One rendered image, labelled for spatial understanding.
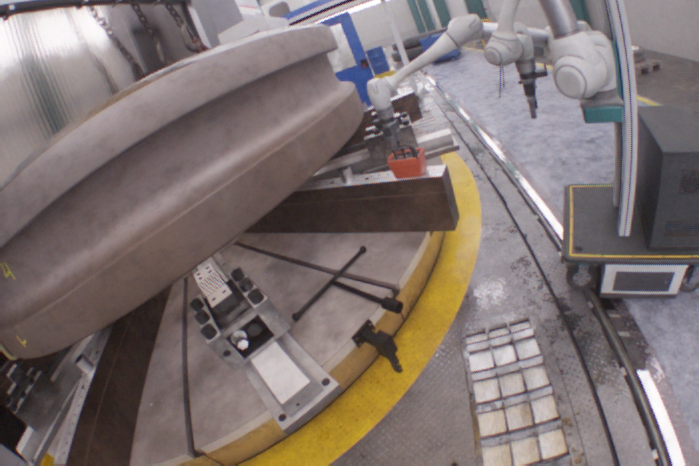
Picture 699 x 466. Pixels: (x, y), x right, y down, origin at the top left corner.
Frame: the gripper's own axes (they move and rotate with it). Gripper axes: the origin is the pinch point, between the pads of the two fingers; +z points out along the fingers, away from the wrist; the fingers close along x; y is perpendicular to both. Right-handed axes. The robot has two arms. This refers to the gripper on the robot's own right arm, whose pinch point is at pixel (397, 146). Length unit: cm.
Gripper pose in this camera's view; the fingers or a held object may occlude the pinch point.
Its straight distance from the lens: 175.9
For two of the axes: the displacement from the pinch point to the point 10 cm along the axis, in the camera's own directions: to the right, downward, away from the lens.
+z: 3.6, 8.3, 4.3
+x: 4.4, -5.6, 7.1
